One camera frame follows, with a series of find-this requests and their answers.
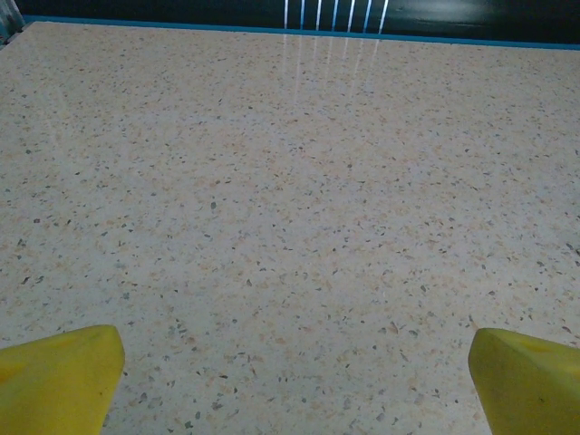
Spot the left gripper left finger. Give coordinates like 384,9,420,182
0,324,126,435

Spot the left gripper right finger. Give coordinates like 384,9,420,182
468,326,580,435

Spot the aluminium frame post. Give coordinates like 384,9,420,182
0,0,24,46

